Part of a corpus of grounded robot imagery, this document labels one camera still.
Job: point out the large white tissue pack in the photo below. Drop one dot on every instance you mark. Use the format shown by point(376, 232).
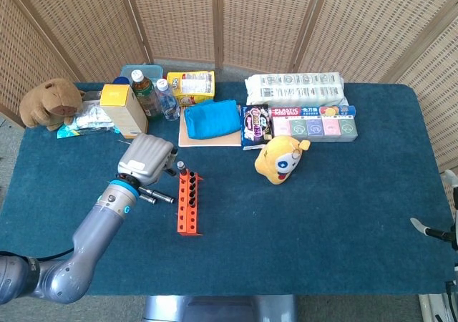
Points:
point(297, 87)

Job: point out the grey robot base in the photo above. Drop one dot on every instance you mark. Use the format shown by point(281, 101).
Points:
point(218, 309)

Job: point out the clear water bottle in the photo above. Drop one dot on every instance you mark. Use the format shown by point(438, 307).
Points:
point(168, 102)

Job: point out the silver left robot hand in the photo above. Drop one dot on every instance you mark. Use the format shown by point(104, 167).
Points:
point(146, 157)

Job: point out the blue carpet table cover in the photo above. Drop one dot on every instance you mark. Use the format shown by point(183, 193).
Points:
point(286, 236)

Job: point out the green tea bottle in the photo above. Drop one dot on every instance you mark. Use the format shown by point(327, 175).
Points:
point(146, 96)

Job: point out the brown capybara plush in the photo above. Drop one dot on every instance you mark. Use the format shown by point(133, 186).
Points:
point(46, 103)

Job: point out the yellow plush toy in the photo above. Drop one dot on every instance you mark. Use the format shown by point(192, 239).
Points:
point(275, 161)

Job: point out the yellow beige carton box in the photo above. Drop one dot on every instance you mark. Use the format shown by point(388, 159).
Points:
point(123, 114)

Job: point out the silver crinkled foil pack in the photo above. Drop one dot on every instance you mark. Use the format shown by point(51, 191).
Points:
point(91, 116)

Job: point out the blue round cap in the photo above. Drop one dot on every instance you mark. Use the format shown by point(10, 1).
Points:
point(121, 80)

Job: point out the blue cloth pouch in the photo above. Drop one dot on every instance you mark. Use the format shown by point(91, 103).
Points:
point(211, 119)

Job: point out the teal white wipes pack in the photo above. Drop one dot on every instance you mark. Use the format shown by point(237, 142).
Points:
point(71, 132)

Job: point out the beige flat board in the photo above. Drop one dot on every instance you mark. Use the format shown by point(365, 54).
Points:
point(211, 142)

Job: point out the multicolour pocket tissue pack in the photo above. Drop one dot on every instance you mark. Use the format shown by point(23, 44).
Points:
point(315, 129)

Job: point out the yellow snack bag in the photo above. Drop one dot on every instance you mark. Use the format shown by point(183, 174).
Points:
point(191, 86)

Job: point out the blue lidded plastic container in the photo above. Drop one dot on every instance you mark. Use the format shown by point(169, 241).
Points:
point(150, 71)

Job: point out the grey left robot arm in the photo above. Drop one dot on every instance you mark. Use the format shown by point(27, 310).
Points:
point(100, 222)

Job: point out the dark purple snack bag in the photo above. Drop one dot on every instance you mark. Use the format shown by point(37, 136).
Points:
point(255, 125)

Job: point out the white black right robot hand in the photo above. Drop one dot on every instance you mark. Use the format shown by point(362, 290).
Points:
point(452, 229)

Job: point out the woven folding screen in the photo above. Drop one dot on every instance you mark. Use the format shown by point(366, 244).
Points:
point(250, 21)

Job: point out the small black screwdriver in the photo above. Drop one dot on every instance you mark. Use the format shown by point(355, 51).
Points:
point(192, 202)
point(192, 183)
point(192, 193)
point(192, 175)

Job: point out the plastic food wrap box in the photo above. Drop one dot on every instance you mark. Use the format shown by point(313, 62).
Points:
point(304, 111)

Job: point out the orange screwdriver rack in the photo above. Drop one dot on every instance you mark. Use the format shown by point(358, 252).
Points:
point(183, 214)

